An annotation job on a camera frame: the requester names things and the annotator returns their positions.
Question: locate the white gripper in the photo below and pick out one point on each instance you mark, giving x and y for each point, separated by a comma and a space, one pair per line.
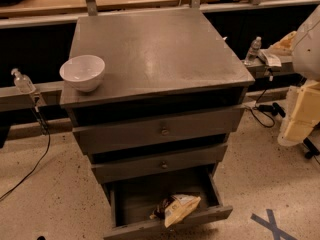
308, 52

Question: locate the brown sea salt chip bag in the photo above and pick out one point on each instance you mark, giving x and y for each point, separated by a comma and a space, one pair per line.
175, 208

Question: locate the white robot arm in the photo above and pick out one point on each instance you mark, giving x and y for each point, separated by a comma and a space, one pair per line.
306, 48

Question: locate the grey wooden drawer cabinet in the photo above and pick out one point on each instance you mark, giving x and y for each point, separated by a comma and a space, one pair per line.
157, 64

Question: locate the open bottom grey drawer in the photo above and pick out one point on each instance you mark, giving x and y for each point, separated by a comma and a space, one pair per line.
133, 201

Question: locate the middle grey drawer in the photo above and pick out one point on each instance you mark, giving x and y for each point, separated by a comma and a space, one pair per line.
158, 163

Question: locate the top grey drawer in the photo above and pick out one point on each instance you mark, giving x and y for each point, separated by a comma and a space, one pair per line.
149, 131

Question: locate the black metal stand leg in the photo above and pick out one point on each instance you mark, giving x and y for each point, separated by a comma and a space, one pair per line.
312, 149

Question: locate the crumpled white paper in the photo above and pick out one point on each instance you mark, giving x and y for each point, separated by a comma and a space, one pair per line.
269, 58

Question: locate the clear plastic water bottle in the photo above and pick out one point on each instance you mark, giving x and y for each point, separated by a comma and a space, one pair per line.
253, 51

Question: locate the blue tape cross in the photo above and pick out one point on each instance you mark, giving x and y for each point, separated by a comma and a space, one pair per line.
271, 225

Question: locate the white ceramic bowl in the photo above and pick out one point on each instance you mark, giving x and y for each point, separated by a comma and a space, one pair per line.
84, 73

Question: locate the clear hand sanitizer bottle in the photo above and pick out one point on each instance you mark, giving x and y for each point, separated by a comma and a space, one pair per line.
23, 82

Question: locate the grey metal rail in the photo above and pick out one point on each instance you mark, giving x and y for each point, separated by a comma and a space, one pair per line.
47, 94

